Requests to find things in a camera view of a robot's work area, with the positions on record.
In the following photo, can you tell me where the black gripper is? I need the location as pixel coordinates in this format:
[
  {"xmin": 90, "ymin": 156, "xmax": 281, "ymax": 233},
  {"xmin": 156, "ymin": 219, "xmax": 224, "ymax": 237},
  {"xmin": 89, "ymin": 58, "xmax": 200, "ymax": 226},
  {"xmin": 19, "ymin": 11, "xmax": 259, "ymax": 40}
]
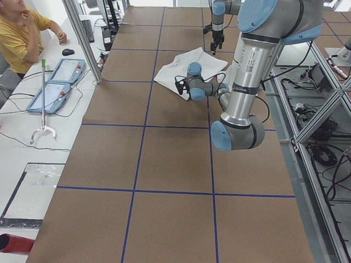
[
  {"xmin": 202, "ymin": 24, "xmax": 225, "ymax": 55},
  {"xmin": 174, "ymin": 76, "xmax": 189, "ymax": 95}
]

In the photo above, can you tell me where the white long-sleeve printed shirt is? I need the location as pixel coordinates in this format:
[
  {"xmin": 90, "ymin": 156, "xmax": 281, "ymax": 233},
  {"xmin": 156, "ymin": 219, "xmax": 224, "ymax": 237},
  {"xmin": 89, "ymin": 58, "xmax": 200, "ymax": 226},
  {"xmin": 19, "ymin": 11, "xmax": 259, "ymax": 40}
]
[{"xmin": 154, "ymin": 47, "xmax": 228, "ymax": 100}]

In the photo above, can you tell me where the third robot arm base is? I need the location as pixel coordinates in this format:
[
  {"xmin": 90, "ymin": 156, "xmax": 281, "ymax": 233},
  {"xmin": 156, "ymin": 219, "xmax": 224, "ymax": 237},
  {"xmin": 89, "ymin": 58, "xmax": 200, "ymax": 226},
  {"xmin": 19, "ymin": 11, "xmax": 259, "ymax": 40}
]
[{"xmin": 325, "ymin": 38, "xmax": 350, "ymax": 66}]

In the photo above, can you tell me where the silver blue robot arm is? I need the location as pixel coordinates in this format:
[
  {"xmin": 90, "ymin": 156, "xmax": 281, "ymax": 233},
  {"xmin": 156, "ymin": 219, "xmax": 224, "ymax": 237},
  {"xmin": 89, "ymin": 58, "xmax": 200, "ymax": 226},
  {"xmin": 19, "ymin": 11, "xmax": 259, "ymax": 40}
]
[
  {"xmin": 202, "ymin": 0, "xmax": 242, "ymax": 55},
  {"xmin": 175, "ymin": 0, "xmax": 324, "ymax": 151}
]

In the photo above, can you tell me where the black keyboard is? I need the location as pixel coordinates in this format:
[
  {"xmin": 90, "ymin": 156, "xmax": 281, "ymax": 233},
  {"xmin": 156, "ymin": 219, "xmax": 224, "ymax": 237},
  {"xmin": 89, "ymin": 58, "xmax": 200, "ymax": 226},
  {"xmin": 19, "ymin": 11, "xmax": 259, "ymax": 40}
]
[{"xmin": 81, "ymin": 20, "xmax": 95, "ymax": 43}]

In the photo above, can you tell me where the blue teach pendant far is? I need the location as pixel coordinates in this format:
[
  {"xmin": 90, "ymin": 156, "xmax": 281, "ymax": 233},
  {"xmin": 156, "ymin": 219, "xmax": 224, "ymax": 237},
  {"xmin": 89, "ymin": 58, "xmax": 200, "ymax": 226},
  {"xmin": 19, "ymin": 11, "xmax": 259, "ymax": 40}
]
[{"xmin": 48, "ymin": 59, "xmax": 86, "ymax": 84}]

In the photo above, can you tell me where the blue teach pendant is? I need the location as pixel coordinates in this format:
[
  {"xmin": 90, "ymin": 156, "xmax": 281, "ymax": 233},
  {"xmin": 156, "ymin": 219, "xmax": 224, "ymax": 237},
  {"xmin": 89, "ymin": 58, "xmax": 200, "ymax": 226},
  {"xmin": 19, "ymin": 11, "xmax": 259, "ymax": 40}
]
[
  {"xmin": 26, "ymin": 82, "xmax": 71, "ymax": 115},
  {"xmin": 48, "ymin": 59, "xmax": 86, "ymax": 84}
]

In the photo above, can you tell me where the black computer mouse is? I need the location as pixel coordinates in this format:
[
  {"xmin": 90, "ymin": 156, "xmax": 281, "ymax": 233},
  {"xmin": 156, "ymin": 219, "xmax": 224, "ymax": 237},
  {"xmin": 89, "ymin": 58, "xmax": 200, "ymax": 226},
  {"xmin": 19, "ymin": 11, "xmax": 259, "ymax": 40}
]
[{"xmin": 62, "ymin": 48, "xmax": 75, "ymax": 56}]

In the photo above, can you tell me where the blue teach pendant near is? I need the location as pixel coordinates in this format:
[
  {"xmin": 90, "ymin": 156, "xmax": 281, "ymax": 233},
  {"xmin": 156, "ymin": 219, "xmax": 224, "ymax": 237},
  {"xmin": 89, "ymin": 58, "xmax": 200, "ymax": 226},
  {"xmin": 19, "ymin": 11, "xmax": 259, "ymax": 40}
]
[{"xmin": 26, "ymin": 82, "xmax": 71, "ymax": 115}]

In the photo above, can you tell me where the person in yellow shirt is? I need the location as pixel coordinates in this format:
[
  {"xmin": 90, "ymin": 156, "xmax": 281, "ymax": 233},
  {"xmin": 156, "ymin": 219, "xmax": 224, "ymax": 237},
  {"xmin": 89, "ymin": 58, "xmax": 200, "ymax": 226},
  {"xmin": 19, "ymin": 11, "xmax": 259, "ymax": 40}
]
[{"xmin": 1, "ymin": 1, "xmax": 67, "ymax": 79}]

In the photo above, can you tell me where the clear plastic bag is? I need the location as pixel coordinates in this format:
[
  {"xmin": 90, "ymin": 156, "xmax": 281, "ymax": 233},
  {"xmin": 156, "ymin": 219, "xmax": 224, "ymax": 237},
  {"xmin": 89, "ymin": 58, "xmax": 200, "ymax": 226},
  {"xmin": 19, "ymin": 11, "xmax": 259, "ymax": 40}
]
[{"xmin": 1, "ymin": 163, "xmax": 65, "ymax": 229}]

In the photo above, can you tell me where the red cylinder object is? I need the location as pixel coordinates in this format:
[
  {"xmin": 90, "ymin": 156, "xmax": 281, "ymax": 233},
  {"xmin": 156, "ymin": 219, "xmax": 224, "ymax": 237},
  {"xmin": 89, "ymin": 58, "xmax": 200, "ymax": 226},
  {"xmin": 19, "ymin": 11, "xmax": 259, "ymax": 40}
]
[{"xmin": 1, "ymin": 233, "xmax": 35, "ymax": 255}]

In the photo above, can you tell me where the aluminium frame structure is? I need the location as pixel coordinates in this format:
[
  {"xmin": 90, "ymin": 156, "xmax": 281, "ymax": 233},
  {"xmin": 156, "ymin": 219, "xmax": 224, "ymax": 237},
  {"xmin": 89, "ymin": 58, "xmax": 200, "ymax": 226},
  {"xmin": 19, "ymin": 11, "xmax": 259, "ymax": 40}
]
[{"xmin": 263, "ymin": 36, "xmax": 350, "ymax": 262}]

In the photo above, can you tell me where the aluminium frame post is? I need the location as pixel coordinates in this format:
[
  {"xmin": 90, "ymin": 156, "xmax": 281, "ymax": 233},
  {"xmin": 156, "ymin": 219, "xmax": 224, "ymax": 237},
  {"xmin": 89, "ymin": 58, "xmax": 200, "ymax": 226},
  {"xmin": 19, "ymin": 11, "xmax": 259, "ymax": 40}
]
[{"xmin": 62, "ymin": 0, "xmax": 102, "ymax": 84}]

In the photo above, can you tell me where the green-handled reacher grabber tool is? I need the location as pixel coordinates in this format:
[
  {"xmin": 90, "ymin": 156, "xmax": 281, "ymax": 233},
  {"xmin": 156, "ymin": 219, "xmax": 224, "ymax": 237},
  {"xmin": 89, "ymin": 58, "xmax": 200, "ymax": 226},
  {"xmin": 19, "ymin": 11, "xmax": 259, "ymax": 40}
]
[{"xmin": 30, "ymin": 59, "xmax": 56, "ymax": 145}]

